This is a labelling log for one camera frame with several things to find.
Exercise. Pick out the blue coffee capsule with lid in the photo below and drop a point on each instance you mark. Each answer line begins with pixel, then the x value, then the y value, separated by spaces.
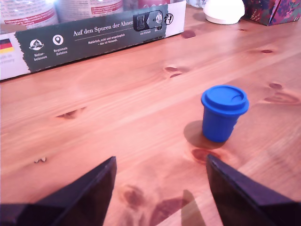
pixel 221 117

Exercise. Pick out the small pale crumb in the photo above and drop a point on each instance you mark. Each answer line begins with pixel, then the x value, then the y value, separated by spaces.
pixel 40 160

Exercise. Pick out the printed cardboard tray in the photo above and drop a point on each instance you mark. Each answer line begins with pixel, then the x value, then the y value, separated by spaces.
pixel 94 40

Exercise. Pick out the floral tissue box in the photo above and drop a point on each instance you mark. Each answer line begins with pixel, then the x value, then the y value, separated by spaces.
pixel 277 11

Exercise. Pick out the small white round camera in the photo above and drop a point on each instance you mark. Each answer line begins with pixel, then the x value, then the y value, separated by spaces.
pixel 223 10

